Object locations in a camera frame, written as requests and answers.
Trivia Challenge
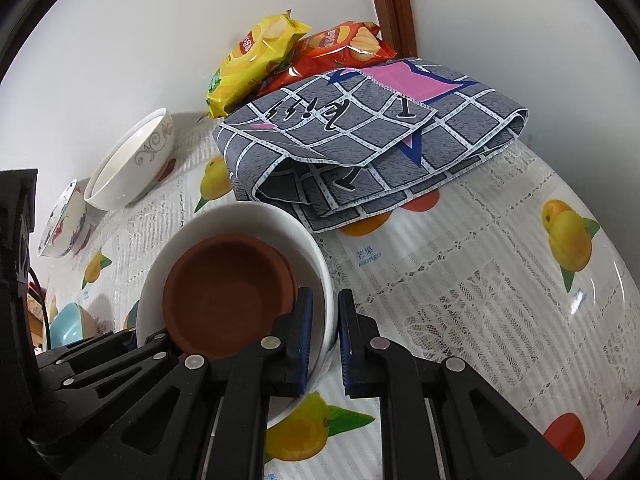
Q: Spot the brown wooden bowl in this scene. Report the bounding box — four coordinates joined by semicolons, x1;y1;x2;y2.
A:
248;236;297;313
163;232;285;360

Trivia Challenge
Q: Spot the light blue square plate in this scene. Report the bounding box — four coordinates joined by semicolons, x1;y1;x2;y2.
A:
50;302;98;348

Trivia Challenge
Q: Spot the fruit print plastic tablecloth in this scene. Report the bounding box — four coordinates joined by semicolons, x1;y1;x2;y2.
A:
38;119;639;479

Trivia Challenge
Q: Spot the blue white porcelain bowl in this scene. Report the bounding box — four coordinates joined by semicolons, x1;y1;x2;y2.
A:
38;179;90;258

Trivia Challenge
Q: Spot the grey checkered folded cloth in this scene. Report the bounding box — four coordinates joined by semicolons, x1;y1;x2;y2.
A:
213;58;528;233

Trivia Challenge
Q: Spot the large white ceramic bowl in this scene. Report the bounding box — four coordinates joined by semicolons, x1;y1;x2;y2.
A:
84;107;175;211

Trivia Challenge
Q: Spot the yellow chips bag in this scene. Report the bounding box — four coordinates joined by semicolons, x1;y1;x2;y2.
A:
206;11;311;118

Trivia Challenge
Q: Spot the red chips bag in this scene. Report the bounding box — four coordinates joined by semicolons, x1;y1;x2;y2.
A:
257;21;396;96

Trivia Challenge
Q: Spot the black cable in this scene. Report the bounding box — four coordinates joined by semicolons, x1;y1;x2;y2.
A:
27;266;52;351

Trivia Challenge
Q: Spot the brown wooden door frame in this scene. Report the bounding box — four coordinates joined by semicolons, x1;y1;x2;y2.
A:
373;0;418;58

